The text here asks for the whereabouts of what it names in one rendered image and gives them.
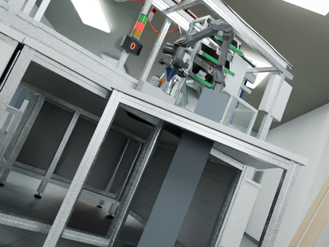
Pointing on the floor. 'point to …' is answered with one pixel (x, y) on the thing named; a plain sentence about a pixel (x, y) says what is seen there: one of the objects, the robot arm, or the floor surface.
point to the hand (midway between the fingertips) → (170, 76)
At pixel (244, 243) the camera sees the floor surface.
